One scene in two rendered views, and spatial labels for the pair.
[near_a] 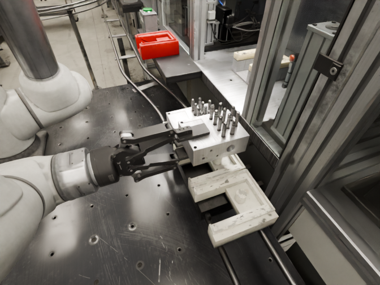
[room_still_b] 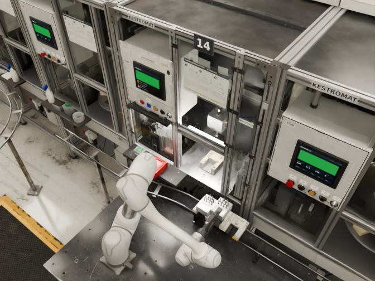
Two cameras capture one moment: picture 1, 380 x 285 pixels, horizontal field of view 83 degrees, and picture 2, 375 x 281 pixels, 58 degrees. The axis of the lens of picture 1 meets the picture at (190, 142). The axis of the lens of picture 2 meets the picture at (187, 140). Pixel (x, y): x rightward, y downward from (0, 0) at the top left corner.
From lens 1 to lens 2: 1.87 m
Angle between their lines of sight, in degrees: 23
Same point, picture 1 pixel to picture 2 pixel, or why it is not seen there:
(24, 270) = not seen: outside the picture
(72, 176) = (201, 240)
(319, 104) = (247, 191)
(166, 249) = not seen: hidden behind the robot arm
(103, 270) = (203, 272)
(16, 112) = (128, 236)
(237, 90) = (210, 179)
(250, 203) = (240, 223)
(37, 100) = (133, 226)
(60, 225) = (174, 271)
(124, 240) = not seen: hidden behind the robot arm
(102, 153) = (202, 230)
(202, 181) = (224, 224)
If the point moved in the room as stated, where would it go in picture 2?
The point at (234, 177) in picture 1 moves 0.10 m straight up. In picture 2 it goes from (231, 217) to (232, 209)
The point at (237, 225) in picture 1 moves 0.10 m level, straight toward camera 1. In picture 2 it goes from (240, 231) to (244, 245)
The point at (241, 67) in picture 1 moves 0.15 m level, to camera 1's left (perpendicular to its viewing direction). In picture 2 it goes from (204, 165) to (187, 174)
